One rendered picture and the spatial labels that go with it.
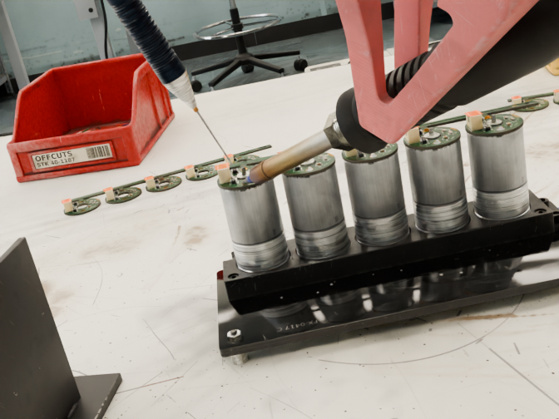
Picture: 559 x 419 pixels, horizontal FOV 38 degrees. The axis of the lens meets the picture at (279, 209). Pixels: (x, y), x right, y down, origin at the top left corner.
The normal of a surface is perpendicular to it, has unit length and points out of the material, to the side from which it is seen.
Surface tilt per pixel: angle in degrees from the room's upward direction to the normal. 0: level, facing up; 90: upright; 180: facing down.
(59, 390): 90
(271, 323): 0
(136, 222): 0
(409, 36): 87
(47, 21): 90
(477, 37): 108
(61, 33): 90
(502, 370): 0
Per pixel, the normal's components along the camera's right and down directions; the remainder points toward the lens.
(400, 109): -0.65, 0.53
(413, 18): -0.61, 0.36
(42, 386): 0.97, -0.11
